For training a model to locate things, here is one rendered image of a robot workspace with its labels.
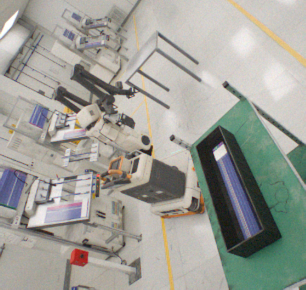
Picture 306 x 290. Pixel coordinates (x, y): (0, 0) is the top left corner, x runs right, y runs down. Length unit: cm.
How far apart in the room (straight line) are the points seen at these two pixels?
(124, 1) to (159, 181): 829
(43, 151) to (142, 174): 247
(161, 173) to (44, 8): 872
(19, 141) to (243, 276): 385
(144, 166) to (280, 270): 155
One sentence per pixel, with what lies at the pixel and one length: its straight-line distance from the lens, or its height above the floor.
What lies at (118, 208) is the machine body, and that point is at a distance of 398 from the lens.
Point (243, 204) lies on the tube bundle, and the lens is 119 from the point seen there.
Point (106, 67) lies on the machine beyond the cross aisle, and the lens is 752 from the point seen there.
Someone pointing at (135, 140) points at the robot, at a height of 84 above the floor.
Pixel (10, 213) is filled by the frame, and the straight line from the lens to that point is 346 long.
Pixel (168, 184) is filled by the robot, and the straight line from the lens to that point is 250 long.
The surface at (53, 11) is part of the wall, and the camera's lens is 1046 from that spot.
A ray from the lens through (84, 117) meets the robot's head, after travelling 250.
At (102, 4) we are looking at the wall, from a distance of 1017.
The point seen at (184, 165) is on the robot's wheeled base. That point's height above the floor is 28.
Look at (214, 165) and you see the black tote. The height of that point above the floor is 96.
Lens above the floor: 189
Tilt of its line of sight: 27 degrees down
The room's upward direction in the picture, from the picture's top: 62 degrees counter-clockwise
